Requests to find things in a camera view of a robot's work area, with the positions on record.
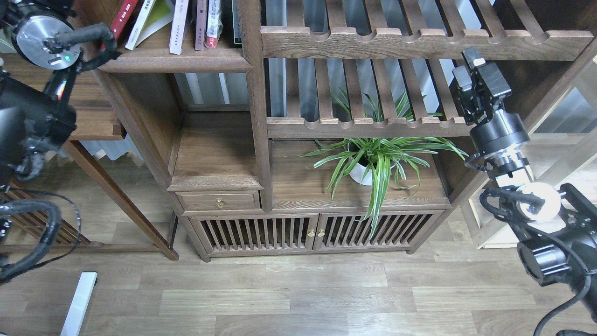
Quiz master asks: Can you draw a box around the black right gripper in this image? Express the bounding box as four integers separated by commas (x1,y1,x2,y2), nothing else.
452,46,512,126

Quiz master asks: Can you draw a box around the white lavender book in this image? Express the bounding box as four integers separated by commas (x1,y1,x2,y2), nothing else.
169,0,196,55

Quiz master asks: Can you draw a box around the yellow green book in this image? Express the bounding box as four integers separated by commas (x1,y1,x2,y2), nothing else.
125,0,175,50

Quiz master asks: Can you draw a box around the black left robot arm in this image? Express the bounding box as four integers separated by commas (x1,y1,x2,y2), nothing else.
0,0,120,191

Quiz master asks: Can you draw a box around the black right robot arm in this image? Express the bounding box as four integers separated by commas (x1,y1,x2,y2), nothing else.
452,47,597,336

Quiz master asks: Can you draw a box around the light wooden shelf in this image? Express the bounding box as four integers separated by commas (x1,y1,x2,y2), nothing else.
460,60,596,249

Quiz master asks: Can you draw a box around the green spider plant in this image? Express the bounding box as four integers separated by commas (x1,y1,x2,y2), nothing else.
297,87,470,239

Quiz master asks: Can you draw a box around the white plant pot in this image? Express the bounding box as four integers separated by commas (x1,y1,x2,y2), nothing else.
347,143,396,186

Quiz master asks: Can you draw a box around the right slatted cabinet door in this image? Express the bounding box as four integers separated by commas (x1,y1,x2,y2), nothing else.
307,210,444,254

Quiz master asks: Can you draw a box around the slatted cabinet door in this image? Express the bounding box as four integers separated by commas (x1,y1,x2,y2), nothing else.
307,210,444,254
189,213,319,257

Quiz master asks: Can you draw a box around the dark wooden bookshelf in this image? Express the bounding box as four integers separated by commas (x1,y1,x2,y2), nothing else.
51,0,597,263

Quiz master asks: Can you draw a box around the dark upright book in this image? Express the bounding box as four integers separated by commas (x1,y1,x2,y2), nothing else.
231,0,243,45

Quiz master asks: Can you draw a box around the red white upright book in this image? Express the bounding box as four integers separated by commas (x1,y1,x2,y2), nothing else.
205,0,222,49

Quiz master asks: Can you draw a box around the brown upright book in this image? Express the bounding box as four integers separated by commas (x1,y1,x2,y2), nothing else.
194,0,209,51

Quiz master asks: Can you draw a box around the left slatted cabinet door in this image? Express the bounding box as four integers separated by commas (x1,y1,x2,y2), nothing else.
189,213,319,257

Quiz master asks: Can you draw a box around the small wooden drawer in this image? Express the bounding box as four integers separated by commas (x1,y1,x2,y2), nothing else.
175,190,260,211

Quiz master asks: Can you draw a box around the white metal leg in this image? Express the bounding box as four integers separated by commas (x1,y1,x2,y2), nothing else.
60,272,98,336

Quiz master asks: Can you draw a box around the slatted wooden rack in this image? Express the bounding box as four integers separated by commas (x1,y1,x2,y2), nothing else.
1,183,90,269

